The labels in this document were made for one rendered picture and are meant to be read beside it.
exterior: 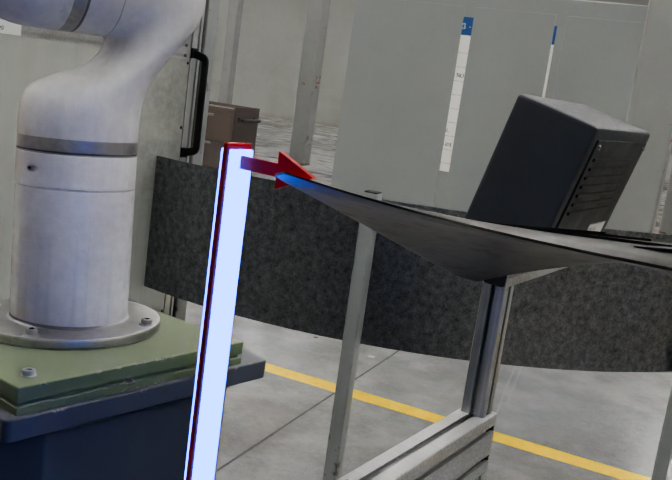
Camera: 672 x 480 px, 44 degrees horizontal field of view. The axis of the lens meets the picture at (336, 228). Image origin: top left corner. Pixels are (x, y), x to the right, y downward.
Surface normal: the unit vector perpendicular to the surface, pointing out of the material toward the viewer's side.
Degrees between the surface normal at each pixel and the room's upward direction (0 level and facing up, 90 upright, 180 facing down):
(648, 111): 90
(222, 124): 90
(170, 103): 90
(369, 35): 90
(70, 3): 124
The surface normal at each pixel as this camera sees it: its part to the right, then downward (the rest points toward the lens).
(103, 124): 0.61, 0.16
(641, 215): -0.42, 0.10
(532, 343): 0.14, 0.19
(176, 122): 0.82, 0.21
